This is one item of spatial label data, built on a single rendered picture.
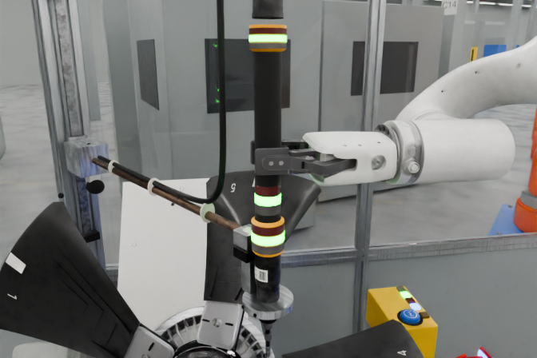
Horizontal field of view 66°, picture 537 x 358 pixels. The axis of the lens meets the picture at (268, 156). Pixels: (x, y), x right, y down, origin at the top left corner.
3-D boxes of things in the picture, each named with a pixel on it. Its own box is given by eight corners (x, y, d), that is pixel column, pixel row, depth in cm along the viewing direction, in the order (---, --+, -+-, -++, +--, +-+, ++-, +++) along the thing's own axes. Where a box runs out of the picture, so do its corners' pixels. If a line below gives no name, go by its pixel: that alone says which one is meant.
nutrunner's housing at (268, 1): (248, 319, 57) (243, -38, 46) (268, 308, 60) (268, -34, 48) (267, 332, 55) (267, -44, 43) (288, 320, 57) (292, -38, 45)
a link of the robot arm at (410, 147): (421, 193, 51) (398, 195, 50) (390, 173, 59) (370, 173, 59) (428, 127, 49) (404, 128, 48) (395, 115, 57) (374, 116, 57)
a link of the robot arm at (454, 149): (395, 109, 57) (428, 133, 49) (481, 109, 59) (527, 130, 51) (386, 165, 61) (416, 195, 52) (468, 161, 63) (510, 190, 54)
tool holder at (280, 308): (222, 297, 58) (220, 234, 56) (259, 279, 63) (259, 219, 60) (266, 328, 52) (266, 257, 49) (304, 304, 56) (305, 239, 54)
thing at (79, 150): (65, 172, 100) (61, 137, 98) (94, 166, 105) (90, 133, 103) (81, 181, 93) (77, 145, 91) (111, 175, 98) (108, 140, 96)
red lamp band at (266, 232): (244, 228, 54) (244, 220, 53) (268, 220, 57) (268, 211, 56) (267, 240, 51) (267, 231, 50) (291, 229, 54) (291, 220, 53)
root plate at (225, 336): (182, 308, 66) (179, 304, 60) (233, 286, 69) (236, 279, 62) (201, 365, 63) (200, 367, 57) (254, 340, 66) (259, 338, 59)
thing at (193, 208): (92, 164, 94) (91, 158, 94) (97, 163, 95) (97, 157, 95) (245, 241, 57) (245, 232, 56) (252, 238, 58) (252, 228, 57)
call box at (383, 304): (364, 324, 106) (367, 288, 103) (401, 320, 107) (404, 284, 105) (391, 371, 91) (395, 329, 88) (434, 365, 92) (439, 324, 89)
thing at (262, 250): (244, 247, 54) (244, 238, 54) (268, 236, 57) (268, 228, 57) (267, 259, 51) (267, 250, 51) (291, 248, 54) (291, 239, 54)
